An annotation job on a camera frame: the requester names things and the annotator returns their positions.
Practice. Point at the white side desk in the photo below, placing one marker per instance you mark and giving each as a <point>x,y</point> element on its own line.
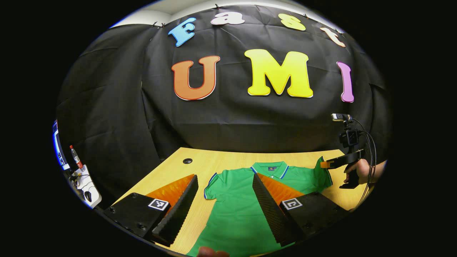
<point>89,189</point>

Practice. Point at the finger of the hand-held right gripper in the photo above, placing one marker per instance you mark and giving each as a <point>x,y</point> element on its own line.
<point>339,161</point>

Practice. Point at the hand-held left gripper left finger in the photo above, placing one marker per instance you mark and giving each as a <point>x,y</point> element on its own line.
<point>178,214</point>

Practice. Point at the black backdrop cloth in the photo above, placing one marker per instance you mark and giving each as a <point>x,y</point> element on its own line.
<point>232,121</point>

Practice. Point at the black computer mouse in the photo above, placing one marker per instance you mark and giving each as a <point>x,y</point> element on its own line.
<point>88,196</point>

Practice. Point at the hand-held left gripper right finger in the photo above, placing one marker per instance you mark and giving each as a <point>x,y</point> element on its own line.
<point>269,214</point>

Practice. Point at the blue-lit computer screen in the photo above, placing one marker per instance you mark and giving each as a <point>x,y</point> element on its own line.
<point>59,150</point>

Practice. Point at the green T-shirt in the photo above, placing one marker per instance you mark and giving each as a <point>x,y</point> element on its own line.
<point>235,214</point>

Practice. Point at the red-capped plastic bottle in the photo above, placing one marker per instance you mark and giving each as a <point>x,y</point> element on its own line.
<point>75,157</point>

